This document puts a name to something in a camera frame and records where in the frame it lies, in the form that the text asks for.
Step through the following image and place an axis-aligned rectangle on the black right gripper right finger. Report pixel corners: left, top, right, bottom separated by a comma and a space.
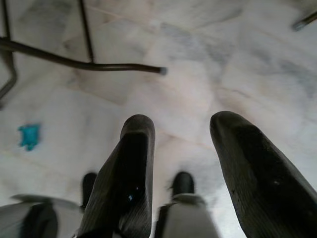
210, 111, 317, 238

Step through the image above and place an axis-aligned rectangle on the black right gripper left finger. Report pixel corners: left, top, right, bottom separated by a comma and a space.
74, 114, 156, 238

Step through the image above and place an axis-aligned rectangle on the teal floor marker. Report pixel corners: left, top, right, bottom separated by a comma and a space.
16, 121, 42, 151

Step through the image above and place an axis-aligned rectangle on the grey capped chair leg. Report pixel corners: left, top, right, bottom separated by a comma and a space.
292, 11, 317, 32

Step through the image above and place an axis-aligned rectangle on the dark metal chair frame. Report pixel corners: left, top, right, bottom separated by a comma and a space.
0, 0, 168, 110

